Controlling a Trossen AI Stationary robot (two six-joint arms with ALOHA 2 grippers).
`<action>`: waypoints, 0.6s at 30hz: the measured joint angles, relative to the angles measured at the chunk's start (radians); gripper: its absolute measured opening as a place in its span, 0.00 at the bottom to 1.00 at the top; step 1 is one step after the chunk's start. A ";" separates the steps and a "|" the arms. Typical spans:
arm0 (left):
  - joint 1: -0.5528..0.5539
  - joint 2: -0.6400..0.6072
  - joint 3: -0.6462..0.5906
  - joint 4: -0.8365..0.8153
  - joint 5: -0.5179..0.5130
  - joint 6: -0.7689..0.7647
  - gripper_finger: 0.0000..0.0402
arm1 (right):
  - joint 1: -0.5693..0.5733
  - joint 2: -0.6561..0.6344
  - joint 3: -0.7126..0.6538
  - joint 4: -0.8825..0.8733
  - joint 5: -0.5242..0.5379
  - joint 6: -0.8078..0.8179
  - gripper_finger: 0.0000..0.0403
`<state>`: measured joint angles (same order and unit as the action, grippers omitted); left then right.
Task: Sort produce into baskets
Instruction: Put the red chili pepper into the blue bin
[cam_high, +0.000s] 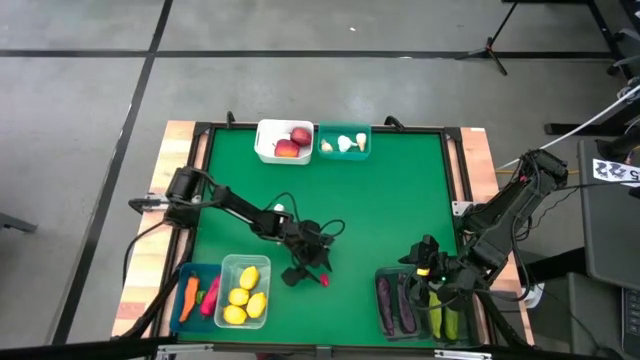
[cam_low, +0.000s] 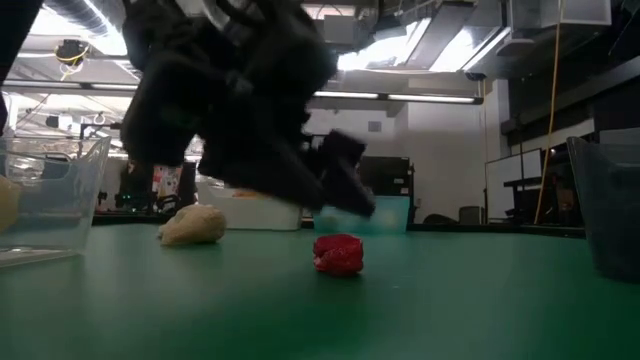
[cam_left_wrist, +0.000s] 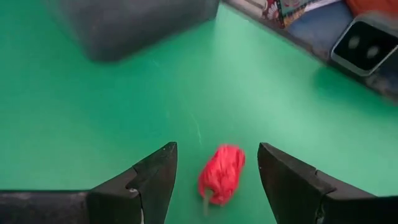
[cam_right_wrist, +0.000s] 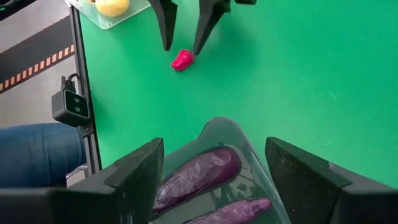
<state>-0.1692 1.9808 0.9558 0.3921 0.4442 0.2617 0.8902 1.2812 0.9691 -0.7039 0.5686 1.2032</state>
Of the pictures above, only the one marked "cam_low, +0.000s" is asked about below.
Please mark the translucent teal plastic bin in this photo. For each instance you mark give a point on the translucent teal plastic bin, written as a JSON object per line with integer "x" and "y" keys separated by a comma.
{"x": 395, "y": 217}

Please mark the grey trash can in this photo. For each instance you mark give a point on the grey trash can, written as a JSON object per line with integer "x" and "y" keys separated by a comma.
{"x": 471, "y": 215}

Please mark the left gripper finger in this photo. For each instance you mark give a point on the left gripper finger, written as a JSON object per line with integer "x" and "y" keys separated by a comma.
{"x": 345, "y": 175}
{"x": 270, "y": 175}

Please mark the long ceiling light fixture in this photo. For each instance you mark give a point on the long ceiling light fixture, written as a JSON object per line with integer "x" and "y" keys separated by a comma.
{"x": 435, "y": 98}

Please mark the black gantry frame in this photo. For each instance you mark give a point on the black gantry frame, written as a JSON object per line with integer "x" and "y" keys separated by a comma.
{"x": 100, "y": 126}

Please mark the silver ventilation duct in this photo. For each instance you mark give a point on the silver ventilation duct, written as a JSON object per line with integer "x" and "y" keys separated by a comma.
{"x": 85, "y": 12}

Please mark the clear plastic bin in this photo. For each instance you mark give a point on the clear plastic bin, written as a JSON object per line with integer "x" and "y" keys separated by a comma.
{"x": 75, "y": 210}

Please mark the small red pepper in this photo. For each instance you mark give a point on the small red pepper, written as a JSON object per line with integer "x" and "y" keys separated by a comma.
{"x": 338, "y": 255}

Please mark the grey wall vent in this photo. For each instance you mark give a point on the grey wall vent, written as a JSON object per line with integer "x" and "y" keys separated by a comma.
{"x": 375, "y": 126}

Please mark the black yellow ceiling device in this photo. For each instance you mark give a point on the black yellow ceiling device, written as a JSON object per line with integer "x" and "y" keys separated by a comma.
{"x": 71, "y": 50}

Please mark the black aluminium table frame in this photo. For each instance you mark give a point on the black aluminium table frame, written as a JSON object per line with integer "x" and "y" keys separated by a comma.
{"x": 500, "y": 230}

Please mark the patterned cloth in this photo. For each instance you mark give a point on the patterned cloth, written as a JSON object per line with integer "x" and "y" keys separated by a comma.
{"x": 167, "y": 182}

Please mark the green table mat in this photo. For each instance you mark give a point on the green table mat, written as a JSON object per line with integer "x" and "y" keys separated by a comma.
{"x": 200, "y": 310}

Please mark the whiteboard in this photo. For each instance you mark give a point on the whiteboard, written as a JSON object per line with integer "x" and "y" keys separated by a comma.
{"x": 510, "y": 172}

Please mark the smoky grey plastic bin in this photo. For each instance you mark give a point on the smoky grey plastic bin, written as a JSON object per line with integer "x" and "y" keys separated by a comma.
{"x": 610, "y": 215}

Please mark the white plastic bin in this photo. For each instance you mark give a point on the white plastic bin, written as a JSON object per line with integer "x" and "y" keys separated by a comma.
{"x": 260, "y": 217}

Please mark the black cabinet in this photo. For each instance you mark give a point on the black cabinet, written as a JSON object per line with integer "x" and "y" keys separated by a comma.
{"x": 395, "y": 175}

